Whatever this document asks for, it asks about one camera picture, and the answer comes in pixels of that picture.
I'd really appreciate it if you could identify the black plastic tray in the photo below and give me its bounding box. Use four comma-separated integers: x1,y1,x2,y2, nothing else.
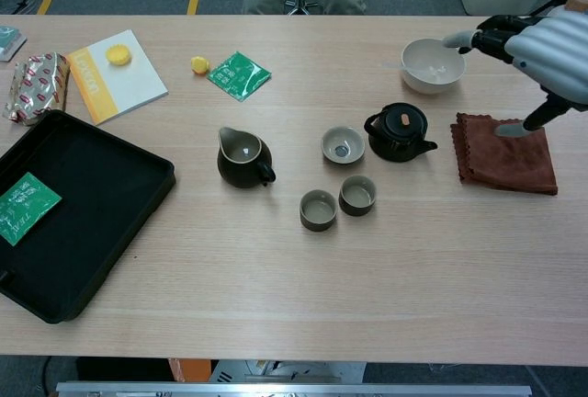
0,109,177,324

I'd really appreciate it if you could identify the right grey teacup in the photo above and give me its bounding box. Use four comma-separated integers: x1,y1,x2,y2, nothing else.
338,174,378,218

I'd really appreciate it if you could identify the grey teacup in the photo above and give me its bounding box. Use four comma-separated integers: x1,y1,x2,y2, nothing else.
338,174,378,218
299,188,339,233

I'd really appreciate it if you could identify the yellow white Lexicon book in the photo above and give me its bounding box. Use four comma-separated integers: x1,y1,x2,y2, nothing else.
65,28,170,126

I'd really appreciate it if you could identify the teal white small box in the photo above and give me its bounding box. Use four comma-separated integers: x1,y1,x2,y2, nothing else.
0,25,28,62

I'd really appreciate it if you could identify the wide grey tea bowl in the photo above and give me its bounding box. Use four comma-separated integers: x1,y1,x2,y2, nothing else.
320,126,367,167

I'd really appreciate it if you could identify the gold red foil packet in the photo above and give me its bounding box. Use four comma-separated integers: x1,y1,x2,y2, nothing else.
2,51,71,126

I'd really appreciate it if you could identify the green tea packet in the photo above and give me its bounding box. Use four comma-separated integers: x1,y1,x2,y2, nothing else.
206,51,273,103
0,172,63,247

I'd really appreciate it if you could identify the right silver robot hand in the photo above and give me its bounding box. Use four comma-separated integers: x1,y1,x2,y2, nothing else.
442,5,588,139

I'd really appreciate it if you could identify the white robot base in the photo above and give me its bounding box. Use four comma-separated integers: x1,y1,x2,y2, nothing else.
209,359,367,384

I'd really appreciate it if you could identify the left grey teacup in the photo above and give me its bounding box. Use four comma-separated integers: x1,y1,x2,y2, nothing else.
299,188,339,233

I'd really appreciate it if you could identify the large yellow bottle cap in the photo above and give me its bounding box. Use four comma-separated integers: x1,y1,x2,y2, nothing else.
106,44,134,67

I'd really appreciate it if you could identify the dark brown ceramic pitcher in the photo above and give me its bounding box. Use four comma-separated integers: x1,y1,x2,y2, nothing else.
216,126,277,189

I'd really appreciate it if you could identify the black teapot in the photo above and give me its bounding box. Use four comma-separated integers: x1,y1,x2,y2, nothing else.
363,102,438,163

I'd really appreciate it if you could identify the brown folded cloth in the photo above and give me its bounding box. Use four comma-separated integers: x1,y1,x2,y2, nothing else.
449,112,560,197

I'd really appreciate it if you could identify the orange part under table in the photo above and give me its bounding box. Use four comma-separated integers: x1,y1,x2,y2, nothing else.
167,357,212,384

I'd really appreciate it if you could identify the white ceramic bowl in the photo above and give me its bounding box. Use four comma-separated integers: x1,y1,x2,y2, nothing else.
401,38,467,96

